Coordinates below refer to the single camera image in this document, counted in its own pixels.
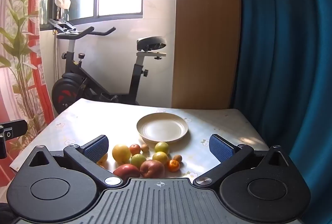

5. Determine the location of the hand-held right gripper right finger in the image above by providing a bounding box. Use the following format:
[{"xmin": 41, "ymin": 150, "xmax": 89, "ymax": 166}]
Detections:
[{"xmin": 193, "ymin": 133, "xmax": 293, "ymax": 187}]

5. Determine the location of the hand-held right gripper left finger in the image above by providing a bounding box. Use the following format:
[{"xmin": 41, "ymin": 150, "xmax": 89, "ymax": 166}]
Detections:
[{"xmin": 26, "ymin": 134, "xmax": 123, "ymax": 188}]

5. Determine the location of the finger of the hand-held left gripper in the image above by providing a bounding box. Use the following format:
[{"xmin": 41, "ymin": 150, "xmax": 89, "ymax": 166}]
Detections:
[{"xmin": 0, "ymin": 119, "xmax": 28, "ymax": 159}]

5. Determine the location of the large yellow lemon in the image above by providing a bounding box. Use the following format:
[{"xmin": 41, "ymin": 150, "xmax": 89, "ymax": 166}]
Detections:
[{"xmin": 112, "ymin": 144, "xmax": 131, "ymax": 164}]

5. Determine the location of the red yellow-streaked apple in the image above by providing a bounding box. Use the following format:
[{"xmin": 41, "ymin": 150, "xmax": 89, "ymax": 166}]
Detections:
[{"xmin": 113, "ymin": 164, "xmax": 141, "ymax": 181}]

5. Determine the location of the dark red apple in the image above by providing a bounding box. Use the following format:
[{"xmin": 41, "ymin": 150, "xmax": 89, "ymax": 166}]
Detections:
[{"xmin": 140, "ymin": 160, "xmax": 165, "ymax": 178}]

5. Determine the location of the cream round plate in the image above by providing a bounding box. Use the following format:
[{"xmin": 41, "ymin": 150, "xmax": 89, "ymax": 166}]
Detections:
[{"xmin": 136, "ymin": 113, "xmax": 189, "ymax": 142}]

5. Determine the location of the yellow-green orange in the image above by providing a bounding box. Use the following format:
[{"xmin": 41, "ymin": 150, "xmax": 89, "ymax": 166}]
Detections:
[{"xmin": 152, "ymin": 152, "xmax": 169, "ymax": 165}]

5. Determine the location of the green orange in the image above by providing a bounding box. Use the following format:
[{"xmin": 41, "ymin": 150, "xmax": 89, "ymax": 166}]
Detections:
[{"xmin": 155, "ymin": 142, "xmax": 170, "ymax": 154}]

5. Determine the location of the black exercise bike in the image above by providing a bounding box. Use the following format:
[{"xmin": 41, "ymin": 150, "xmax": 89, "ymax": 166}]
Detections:
[{"xmin": 47, "ymin": 19, "xmax": 167, "ymax": 114}]

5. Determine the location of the plant printed curtain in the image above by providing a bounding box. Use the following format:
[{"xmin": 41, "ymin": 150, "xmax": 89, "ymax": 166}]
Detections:
[{"xmin": 0, "ymin": 0, "xmax": 59, "ymax": 188}]

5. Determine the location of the blue curtain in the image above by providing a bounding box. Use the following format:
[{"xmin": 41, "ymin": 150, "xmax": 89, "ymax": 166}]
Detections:
[{"xmin": 231, "ymin": 0, "xmax": 332, "ymax": 224}]

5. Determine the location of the wooden cabinet panel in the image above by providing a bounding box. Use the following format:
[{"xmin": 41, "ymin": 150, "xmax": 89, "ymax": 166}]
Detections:
[{"xmin": 171, "ymin": 0, "xmax": 242, "ymax": 110}]

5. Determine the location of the glass bottle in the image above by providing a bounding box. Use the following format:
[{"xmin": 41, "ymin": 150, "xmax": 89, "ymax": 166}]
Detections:
[{"xmin": 59, "ymin": 7, "xmax": 70, "ymax": 22}]

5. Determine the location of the white cloth ball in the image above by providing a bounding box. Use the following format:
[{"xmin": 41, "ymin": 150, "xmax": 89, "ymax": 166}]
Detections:
[{"xmin": 54, "ymin": 0, "xmax": 71, "ymax": 10}]

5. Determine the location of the metal wall hose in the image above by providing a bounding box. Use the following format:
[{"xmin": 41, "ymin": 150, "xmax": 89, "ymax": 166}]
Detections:
[{"xmin": 53, "ymin": 29, "xmax": 59, "ymax": 82}]

